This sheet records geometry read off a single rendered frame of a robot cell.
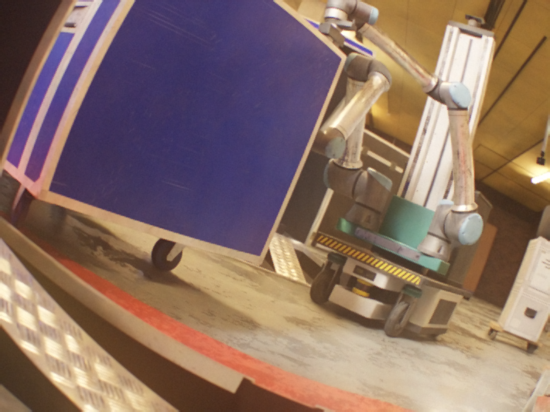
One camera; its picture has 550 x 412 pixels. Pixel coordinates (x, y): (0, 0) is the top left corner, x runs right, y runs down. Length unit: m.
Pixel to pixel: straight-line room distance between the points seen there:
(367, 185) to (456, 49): 1.03
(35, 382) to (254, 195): 1.46
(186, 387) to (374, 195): 2.26
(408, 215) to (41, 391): 2.58
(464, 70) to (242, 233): 1.76
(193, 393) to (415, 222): 2.29
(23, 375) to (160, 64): 1.06
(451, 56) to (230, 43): 1.83
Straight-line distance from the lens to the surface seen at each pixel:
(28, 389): 0.68
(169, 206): 1.71
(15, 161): 1.55
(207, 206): 1.83
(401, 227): 3.04
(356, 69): 2.88
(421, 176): 3.15
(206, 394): 0.84
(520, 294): 4.63
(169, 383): 0.85
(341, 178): 3.05
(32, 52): 1.05
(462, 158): 2.60
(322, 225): 8.08
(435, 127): 3.20
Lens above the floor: 0.39
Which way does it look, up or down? level
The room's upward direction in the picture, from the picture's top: 23 degrees clockwise
